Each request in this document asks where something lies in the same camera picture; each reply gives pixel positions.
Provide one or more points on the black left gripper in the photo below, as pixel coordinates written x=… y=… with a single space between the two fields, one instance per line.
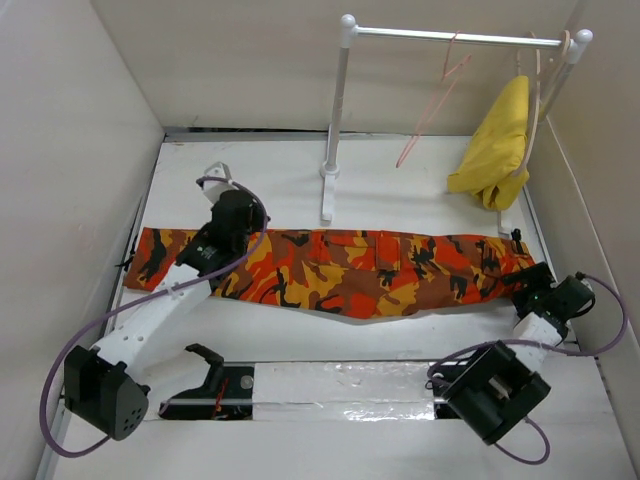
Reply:
x=257 y=218

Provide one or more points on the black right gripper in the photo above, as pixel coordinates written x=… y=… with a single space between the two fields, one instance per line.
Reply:
x=539 y=276

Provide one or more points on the orange camouflage trousers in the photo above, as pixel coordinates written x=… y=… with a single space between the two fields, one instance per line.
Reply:
x=365 y=274

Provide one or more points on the pink wire hanger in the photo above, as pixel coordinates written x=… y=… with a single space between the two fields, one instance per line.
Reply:
x=448 y=80

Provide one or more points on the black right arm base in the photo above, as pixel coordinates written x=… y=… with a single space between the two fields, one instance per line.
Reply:
x=453 y=387

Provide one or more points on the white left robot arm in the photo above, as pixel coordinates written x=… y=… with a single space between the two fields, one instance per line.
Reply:
x=106 y=385

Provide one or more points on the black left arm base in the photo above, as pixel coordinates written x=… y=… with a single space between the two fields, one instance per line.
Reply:
x=225 y=395

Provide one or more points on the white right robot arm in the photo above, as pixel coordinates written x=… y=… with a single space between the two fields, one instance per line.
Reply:
x=494 y=387

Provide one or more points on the wooden hanger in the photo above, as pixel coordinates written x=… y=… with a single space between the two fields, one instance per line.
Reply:
x=540 y=74

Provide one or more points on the yellow garment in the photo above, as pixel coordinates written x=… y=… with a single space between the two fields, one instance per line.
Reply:
x=496 y=150

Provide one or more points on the white clothes rack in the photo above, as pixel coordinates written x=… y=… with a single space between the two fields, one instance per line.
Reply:
x=350 y=30

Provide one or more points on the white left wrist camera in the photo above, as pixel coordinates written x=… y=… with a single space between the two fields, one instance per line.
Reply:
x=216 y=180

